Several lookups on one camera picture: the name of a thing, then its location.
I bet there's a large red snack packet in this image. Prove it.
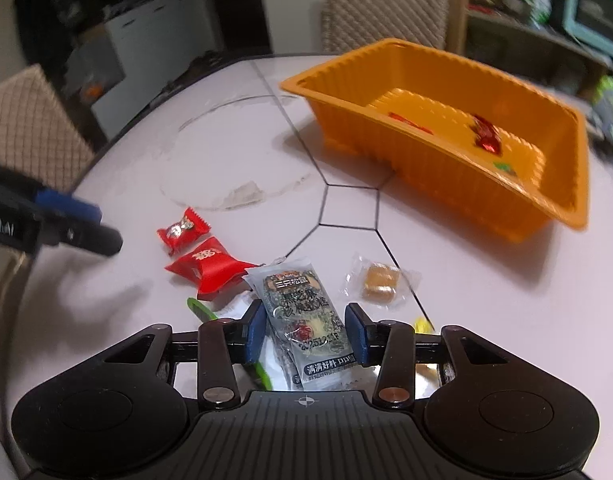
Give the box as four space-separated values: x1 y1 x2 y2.
165 236 260 302

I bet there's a yellow candy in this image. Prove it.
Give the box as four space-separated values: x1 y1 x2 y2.
411 315 440 376

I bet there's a teal toaster oven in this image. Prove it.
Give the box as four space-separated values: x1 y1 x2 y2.
561 0 613 68

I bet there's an orange plastic tray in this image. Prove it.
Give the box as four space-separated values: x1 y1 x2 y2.
279 37 590 245

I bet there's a green tissue pack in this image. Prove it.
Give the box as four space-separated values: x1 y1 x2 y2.
591 76 613 171

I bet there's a beige quilted chair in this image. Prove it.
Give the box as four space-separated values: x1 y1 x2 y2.
321 0 452 53
0 64 97 196

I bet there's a brown candy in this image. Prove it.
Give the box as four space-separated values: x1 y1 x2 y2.
343 252 421 313

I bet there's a white cabinet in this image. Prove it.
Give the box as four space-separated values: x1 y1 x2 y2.
76 0 197 136

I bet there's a grey snack packet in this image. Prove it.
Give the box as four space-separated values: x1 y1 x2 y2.
244 257 360 393

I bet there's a wooden shelf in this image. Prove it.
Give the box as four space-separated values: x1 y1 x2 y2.
449 0 613 96

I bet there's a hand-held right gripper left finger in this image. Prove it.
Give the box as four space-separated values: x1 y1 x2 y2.
94 304 268 410

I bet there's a round red candy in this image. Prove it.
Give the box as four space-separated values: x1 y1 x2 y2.
469 114 507 156

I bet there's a small red candy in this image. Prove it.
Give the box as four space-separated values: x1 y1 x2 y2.
387 111 435 136
156 206 210 256

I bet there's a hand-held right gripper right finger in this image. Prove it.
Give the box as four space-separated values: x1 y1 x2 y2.
345 303 520 408

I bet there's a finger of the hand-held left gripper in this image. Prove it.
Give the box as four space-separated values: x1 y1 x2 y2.
39 215 123 256
0 162 103 224

